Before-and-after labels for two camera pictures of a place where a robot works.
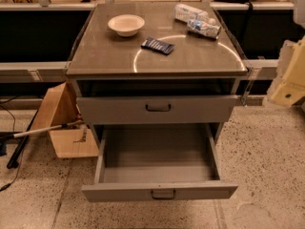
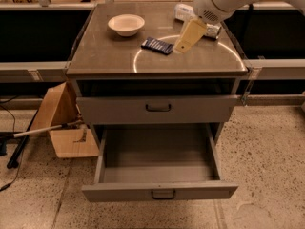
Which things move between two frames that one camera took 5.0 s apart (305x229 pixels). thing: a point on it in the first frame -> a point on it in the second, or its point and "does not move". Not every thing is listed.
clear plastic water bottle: [189, 12] does not move
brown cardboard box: [59, 105] does not move
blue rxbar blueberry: [157, 45] does not move
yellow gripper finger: [293, 87] -> [193, 31]
